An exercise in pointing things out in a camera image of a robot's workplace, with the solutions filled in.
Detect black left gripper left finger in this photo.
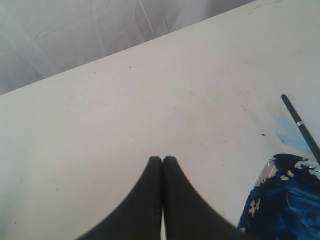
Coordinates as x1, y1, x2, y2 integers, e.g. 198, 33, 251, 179
79, 156, 163, 240

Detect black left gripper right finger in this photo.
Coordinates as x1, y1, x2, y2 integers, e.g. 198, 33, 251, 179
162, 156, 250, 240

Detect black paintbrush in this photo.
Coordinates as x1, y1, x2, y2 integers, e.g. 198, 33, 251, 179
281, 94, 320, 163

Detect white square paint plate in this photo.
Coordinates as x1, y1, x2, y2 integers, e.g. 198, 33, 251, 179
237, 153, 320, 240

